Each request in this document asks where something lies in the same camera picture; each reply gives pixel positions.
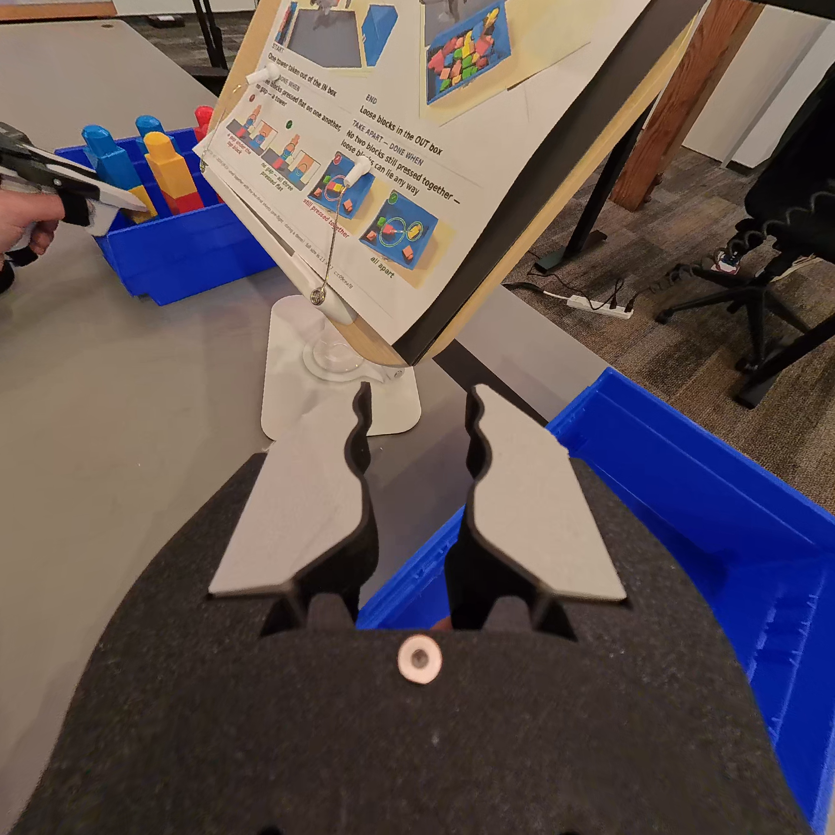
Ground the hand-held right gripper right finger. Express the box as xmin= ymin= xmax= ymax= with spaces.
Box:
xmin=445 ymin=383 xmax=628 ymax=632

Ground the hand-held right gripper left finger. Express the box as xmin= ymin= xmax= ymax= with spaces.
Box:
xmin=207 ymin=382 xmax=381 ymax=628

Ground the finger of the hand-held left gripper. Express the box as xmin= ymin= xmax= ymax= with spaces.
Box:
xmin=65 ymin=170 xmax=150 ymax=214

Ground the blue and yellow block tower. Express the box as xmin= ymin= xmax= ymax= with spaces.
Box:
xmin=81 ymin=124 xmax=159 ymax=219

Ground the blue plastic bin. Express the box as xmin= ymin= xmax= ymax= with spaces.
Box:
xmin=54 ymin=127 xmax=278 ymax=307

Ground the blue bin of blocks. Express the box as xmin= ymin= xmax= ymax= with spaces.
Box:
xmin=355 ymin=367 xmax=835 ymax=835

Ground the grey desk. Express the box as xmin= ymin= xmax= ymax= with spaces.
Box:
xmin=0 ymin=18 xmax=611 ymax=810

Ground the person's left hand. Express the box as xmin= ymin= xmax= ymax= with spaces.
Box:
xmin=0 ymin=192 xmax=67 ymax=257

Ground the instruction sheet on stand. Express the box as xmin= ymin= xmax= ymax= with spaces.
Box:
xmin=199 ymin=0 xmax=708 ymax=439

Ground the white power strip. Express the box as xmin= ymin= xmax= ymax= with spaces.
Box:
xmin=566 ymin=294 xmax=635 ymax=321

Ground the printed instruction sheet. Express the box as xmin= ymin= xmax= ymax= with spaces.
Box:
xmin=207 ymin=0 xmax=653 ymax=327

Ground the black office chair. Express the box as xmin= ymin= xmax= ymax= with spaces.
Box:
xmin=654 ymin=78 xmax=835 ymax=347

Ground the wire page holder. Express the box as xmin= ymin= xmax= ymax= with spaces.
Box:
xmin=199 ymin=62 xmax=280 ymax=172
xmin=312 ymin=160 xmax=373 ymax=306

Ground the black coiled cable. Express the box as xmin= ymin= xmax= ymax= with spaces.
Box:
xmin=623 ymin=235 xmax=741 ymax=313

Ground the wooden post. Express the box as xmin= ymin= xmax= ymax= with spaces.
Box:
xmin=613 ymin=0 xmax=764 ymax=211

